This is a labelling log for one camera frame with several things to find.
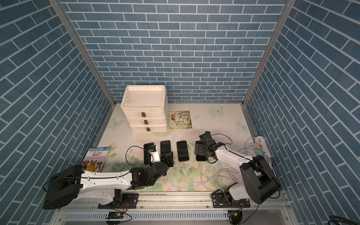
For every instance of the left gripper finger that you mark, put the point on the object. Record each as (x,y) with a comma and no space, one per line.
(148,157)
(168,159)

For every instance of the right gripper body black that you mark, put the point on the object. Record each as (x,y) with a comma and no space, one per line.
(206,148)

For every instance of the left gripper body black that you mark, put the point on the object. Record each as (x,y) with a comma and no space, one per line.
(167,167)

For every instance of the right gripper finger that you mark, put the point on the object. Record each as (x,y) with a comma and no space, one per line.
(206,138)
(199,150)

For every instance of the phone light case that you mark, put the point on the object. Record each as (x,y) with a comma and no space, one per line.
(200,158)
(165,148)

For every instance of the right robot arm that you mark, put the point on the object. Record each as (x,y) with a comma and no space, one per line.
(259,182)

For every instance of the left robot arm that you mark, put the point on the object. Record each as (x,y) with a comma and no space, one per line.
(75,185)

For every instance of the colourful children's picture book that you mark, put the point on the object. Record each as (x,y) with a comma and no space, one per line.
(180,120)

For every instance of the white three-drawer storage box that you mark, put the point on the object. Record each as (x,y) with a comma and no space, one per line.
(146,108)

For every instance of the small black controller board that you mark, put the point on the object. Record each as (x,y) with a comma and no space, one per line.
(115,215)

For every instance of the white power strip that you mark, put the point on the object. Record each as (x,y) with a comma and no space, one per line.
(260,147)

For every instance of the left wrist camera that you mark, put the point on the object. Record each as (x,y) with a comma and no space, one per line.
(155,154)

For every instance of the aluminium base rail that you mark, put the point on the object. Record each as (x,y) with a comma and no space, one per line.
(180,201)

